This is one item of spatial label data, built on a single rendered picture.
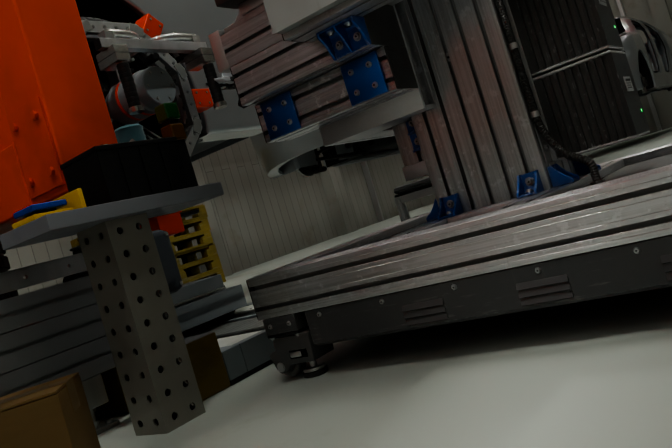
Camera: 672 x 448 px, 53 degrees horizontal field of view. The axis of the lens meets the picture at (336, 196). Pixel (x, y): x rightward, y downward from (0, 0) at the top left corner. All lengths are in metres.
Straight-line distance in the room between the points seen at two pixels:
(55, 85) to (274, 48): 0.50
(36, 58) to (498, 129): 1.00
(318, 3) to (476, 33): 0.36
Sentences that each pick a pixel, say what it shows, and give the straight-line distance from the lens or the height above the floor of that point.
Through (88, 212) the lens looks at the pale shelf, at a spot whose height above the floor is 0.44.
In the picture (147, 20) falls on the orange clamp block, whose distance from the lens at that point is 2.50.
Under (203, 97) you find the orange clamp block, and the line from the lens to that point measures 2.52.
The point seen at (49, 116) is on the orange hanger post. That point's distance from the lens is 1.61.
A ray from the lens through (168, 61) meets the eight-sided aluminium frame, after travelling 2.48.
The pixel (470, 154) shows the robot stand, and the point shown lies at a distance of 1.45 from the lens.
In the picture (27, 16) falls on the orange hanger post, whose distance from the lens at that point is 1.69.
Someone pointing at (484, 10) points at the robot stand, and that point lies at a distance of 1.44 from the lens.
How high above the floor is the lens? 0.30
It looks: 2 degrees up
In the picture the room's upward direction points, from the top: 17 degrees counter-clockwise
